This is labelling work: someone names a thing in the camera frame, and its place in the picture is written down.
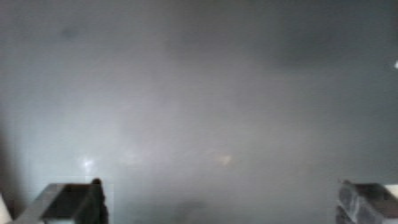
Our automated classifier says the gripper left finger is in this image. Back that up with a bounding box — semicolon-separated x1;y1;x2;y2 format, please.
10;178;108;224

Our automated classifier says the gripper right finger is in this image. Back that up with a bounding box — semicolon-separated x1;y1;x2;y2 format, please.
335;181;398;224

